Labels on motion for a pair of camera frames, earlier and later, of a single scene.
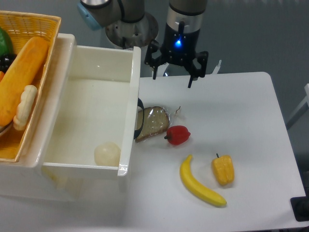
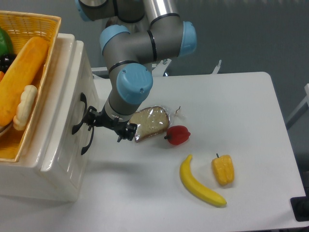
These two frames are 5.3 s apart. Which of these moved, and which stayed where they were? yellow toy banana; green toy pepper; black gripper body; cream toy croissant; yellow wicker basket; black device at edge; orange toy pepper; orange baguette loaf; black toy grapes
Moved: black gripper body
Stayed: cream toy croissant; black toy grapes; green toy pepper; yellow toy banana; orange baguette loaf; black device at edge; orange toy pepper; yellow wicker basket
